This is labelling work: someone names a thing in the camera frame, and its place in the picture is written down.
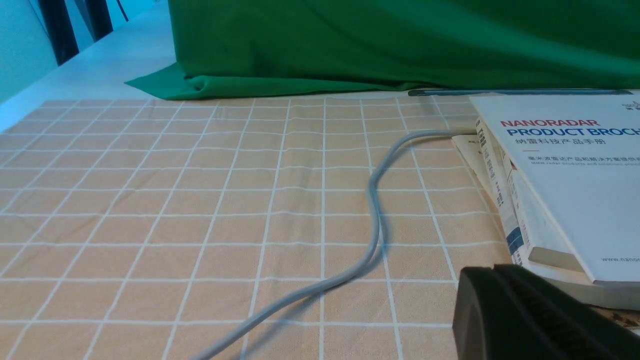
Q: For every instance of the white Nanoradar product brochure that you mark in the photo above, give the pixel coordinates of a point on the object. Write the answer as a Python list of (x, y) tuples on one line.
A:
[(579, 155)]

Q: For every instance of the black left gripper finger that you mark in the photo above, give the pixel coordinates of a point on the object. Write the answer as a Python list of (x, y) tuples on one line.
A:
[(508, 313)]

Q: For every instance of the thick white book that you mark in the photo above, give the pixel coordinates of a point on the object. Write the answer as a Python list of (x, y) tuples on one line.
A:
[(577, 285)]

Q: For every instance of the beige checkered tablecloth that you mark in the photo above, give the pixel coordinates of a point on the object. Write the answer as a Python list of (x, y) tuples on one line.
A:
[(136, 229)]

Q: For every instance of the thin white bottom magazine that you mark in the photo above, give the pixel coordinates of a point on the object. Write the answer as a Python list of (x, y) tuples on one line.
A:
[(629, 319)]

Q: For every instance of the green backdrop cloth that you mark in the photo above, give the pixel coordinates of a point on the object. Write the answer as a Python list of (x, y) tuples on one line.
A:
[(271, 48)]

